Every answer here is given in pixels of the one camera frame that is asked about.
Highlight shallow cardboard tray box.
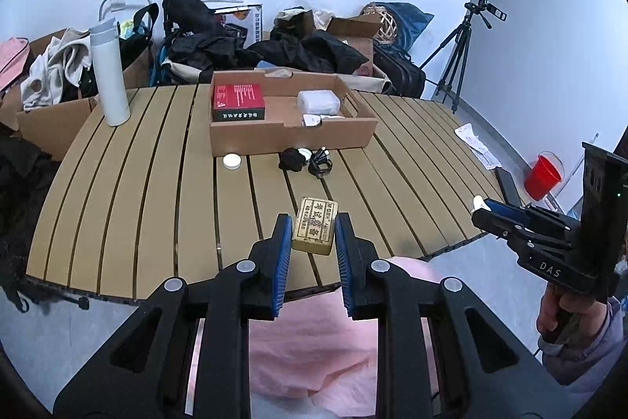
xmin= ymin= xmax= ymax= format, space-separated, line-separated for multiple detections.
xmin=209 ymin=70 xmax=380 ymax=157

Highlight person's right forearm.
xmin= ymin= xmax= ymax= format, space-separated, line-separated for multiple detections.
xmin=537 ymin=296 xmax=628 ymax=400

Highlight person's right hand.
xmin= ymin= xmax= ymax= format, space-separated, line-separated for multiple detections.
xmin=536 ymin=287 xmax=609 ymax=345

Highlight dark tote bag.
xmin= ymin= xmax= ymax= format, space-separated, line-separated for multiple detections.
xmin=118 ymin=3 xmax=160 ymax=71

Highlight black smartphone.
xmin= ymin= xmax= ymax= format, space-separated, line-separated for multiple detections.
xmin=495 ymin=166 xmax=522 ymax=209

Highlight large cardboard box with clothes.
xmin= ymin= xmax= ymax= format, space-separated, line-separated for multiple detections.
xmin=0 ymin=29 xmax=153 ymax=162

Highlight pile of black bags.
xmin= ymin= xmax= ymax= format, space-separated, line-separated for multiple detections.
xmin=157 ymin=0 xmax=266 ymax=83

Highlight black jacket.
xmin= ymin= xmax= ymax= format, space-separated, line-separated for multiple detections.
xmin=245 ymin=29 xmax=370 ymax=76

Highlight black suitcase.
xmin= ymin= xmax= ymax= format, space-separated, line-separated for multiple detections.
xmin=373 ymin=41 xmax=427 ymax=100

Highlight black cable clump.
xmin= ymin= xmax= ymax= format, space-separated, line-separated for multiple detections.
xmin=308 ymin=147 xmax=334 ymax=178

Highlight beige cloth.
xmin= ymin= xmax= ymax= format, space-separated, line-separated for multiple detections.
xmin=20 ymin=26 xmax=94 ymax=112

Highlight white thermos bottle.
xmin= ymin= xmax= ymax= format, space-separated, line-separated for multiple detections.
xmin=89 ymin=17 xmax=131 ymax=127

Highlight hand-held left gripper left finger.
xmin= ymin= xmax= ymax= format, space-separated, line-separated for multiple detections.
xmin=54 ymin=213 xmax=294 ymax=419

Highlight pink padded blanket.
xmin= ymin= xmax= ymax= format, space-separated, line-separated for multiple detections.
xmin=248 ymin=256 xmax=442 ymax=419

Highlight red rectangular box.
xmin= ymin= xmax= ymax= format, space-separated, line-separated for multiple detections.
xmin=212 ymin=83 xmax=267 ymax=122

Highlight small yellow box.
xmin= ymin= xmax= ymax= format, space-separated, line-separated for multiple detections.
xmin=291 ymin=196 xmax=340 ymax=257

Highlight wicker ball basket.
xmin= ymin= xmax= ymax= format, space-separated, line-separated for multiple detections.
xmin=360 ymin=3 xmax=397 ymax=47

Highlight open cardboard box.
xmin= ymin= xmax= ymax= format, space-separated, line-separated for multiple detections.
xmin=326 ymin=14 xmax=383 ymax=77

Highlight pink printed papers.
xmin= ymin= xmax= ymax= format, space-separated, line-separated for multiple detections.
xmin=454 ymin=123 xmax=502 ymax=170

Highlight clear plastic box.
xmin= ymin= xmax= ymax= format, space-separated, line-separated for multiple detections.
xmin=297 ymin=90 xmax=341 ymax=115

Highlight red plastic bucket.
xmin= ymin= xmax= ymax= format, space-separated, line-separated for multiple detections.
xmin=523 ymin=150 xmax=565 ymax=202

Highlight printed appliance box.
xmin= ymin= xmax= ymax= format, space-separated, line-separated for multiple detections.
xmin=211 ymin=3 xmax=266 ymax=49

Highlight beige canvas bag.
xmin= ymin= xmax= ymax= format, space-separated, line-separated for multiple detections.
xmin=275 ymin=8 xmax=334 ymax=32

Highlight blue bag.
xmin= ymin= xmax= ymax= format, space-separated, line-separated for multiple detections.
xmin=378 ymin=2 xmax=435 ymax=51

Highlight pink bag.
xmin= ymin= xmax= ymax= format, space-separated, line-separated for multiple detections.
xmin=0 ymin=37 xmax=30 ymax=93

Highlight black hair scrunchie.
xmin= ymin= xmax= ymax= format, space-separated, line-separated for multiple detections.
xmin=279 ymin=147 xmax=306 ymax=172

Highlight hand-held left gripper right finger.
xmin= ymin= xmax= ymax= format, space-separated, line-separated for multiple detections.
xmin=335 ymin=213 xmax=575 ymax=419

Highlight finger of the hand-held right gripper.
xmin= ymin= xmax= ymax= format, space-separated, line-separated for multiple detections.
xmin=472 ymin=213 xmax=575 ymax=250
xmin=483 ymin=199 xmax=582 ymax=233

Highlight black tripod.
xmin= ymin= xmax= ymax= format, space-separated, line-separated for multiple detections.
xmin=419 ymin=11 xmax=474 ymax=114

